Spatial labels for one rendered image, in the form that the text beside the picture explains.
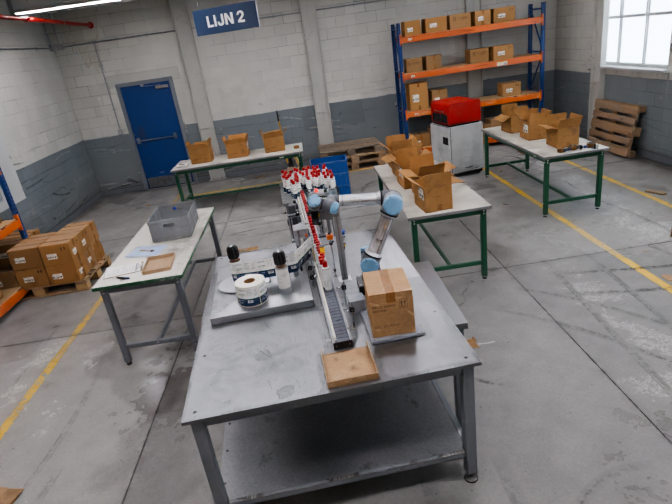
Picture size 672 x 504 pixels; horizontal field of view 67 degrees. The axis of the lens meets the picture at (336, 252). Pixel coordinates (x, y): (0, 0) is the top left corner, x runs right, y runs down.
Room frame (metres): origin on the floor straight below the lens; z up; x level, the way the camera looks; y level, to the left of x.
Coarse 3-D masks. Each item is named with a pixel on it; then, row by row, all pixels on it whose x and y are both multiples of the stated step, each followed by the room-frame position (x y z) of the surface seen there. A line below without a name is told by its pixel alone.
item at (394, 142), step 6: (390, 138) 6.61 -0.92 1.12; (396, 138) 6.61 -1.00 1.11; (402, 138) 6.61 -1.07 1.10; (414, 138) 6.39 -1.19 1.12; (390, 144) 6.59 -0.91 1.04; (396, 144) 6.24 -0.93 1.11; (402, 144) 6.24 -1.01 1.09; (408, 144) 6.25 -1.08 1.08; (390, 150) 6.25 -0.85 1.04; (390, 162) 6.42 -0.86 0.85
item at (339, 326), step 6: (318, 270) 3.36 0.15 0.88; (324, 288) 3.05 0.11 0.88; (324, 294) 2.97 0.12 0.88; (330, 294) 2.95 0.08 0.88; (330, 300) 2.87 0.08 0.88; (336, 300) 2.86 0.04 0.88; (330, 306) 2.79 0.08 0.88; (336, 306) 2.78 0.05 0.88; (330, 312) 2.72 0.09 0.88; (336, 312) 2.71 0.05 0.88; (336, 318) 2.63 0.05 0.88; (342, 318) 2.62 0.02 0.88; (336, 324) 2.57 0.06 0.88; (342, 324) 2.56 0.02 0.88; (336, 330) 2.50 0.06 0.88; (342, 330) 2.49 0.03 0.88; (336, 336) 2.44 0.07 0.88; (342, 336) 2.43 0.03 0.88; (348, 336) 2.42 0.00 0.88; (336, 342) 2.38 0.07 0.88
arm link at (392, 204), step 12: (396, 192) 2.99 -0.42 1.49; (384, 204) 2.89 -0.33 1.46; (396, 204) 2.88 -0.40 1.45; (384, 216) 2.91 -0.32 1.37; (396, 216) 2.91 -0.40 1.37; (384, 228) 2.91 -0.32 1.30; (372, 240) 2.94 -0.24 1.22; (384, 240) 2.92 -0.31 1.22; (372, 252) 2.91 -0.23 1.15; (360, 264) 2.91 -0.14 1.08; (372, 264) 2.88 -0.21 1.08
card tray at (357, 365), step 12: (360, 348) 2.35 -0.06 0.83; (324, 360) 2.29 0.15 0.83; (336, 360) 2.27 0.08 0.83; (348, 360) 2.26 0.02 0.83; (360, 360) 2.24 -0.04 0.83; (372, 360) 2.21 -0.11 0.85; (336, 372) 2.17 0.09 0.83; (348, 372) 2.15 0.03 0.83; (360, 372) 2.14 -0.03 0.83; (372, 372) 2.13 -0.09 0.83; (336, 384) 2.05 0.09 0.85; (348, 384) 2.06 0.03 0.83
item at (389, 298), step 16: (368, 272) 2.70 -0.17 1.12; (384, 272) 2.66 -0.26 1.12; (400, 272) 2.63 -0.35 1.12; (368, 288) 2.49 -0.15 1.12; (384, 288) 2.47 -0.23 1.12; (400, 288) 2.44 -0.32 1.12; (368, 304) 2.48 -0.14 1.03; (384, 304) 2.41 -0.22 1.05; (400, 304) 2.41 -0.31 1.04; (384, 320) 2.41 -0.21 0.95; (400, 320) 2.41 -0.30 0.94
